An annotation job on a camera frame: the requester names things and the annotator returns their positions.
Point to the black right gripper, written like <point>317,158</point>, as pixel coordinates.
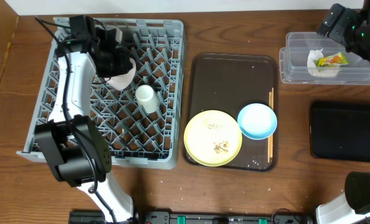
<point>329,23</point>

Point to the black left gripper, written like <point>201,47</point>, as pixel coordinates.
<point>117,65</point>

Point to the pink bowl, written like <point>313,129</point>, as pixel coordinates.
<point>120,82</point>

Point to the yellow green snack wrapper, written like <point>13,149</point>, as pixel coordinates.
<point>335,60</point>

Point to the white cup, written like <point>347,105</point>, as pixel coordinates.
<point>147,98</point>

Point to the light blue bowl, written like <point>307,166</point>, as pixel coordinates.
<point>257,121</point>

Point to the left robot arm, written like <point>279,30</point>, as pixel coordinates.
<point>72,145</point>

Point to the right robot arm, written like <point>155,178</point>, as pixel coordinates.
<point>352,206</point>

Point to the clear plastic waste bin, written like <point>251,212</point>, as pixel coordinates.
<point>293,58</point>

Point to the grey plastic dishwasher rack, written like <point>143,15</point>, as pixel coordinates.
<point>136,138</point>

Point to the black waste bin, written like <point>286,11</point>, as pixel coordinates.
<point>340,131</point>

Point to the crumpled white tissue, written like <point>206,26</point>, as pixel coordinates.
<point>319,72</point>

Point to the wooden chopstick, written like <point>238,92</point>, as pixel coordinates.
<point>272,107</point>
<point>268,155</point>

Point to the dark brown serving tray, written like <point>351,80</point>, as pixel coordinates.
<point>228,82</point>

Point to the yellow plate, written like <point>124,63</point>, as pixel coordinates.
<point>212,126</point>

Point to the food scraps on plate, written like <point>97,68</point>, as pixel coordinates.
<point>221,147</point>

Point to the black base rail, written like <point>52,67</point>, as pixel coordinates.
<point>77,217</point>

